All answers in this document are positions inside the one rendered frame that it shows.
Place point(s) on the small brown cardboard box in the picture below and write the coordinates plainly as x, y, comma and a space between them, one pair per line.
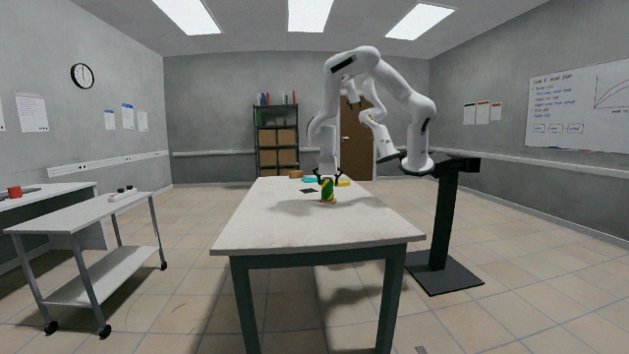
296, 174

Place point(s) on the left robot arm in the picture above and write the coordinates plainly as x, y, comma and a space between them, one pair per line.
367, 59

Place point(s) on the green drink can with yellow stripe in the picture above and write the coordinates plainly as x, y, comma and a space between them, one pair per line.
327, 189

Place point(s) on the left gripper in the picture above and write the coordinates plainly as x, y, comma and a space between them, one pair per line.
327, 169

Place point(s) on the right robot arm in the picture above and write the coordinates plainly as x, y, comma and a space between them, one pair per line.
369, 116

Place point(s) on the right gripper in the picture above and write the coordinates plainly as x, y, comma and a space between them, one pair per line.
353, 98

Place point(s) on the dark grey square tile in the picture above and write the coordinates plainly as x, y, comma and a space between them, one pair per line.
310, 190

